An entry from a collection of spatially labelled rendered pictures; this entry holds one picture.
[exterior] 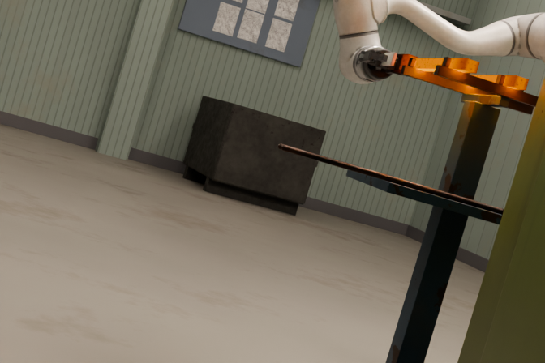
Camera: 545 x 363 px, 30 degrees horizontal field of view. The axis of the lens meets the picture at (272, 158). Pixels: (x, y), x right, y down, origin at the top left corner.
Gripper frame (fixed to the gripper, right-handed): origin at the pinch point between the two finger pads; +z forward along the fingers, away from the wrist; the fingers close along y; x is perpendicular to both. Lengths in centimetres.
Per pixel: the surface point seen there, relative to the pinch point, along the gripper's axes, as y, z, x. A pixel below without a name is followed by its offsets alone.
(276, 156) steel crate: -136, -654, -46
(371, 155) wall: -272, -805, -20
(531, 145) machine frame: -8, 56, -13
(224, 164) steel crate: -92, -649, -65
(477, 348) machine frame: -7, 60, -49
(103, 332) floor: 40, -72, -94
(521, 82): -11.8, 36.3, 0.0
